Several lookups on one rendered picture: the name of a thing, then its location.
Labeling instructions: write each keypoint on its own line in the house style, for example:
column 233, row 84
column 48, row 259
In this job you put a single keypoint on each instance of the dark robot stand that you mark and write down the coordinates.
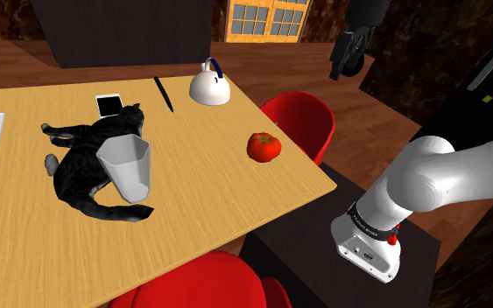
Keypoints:
column 297, row 256

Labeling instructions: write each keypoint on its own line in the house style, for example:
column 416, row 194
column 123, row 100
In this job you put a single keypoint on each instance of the black cat figure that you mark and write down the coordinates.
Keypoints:
column 77, row 170

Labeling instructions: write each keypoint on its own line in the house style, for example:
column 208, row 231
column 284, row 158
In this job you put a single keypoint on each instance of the dark cabinet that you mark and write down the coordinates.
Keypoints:
column 122, row 32

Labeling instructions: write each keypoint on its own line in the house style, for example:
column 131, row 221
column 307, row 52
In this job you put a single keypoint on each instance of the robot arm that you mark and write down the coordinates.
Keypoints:
column 416, row 179

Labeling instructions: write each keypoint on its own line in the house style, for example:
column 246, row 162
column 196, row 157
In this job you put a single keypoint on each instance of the red tomato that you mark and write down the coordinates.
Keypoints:
column 264, row 148

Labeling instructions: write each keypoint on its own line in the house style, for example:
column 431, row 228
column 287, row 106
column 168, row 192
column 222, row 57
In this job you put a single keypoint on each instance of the wooden table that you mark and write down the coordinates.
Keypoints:
column 207, row 192

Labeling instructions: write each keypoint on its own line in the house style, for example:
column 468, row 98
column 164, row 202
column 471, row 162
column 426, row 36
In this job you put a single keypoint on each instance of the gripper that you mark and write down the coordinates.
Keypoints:
column 359, row 40

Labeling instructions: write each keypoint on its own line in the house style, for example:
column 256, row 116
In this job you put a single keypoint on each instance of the white faceted cup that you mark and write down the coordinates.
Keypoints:
column 128, row 170

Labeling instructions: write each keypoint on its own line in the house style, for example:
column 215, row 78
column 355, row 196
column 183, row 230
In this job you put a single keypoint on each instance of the white tablet with black screen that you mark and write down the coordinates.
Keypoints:
column 109, row 105

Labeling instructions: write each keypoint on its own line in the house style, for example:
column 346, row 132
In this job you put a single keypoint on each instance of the orange framed window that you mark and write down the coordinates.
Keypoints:
column 267, row 21

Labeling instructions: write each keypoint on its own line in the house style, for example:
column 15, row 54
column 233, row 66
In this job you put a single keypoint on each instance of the red chair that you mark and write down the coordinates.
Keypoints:
column 301, row 121
column 195, row 283

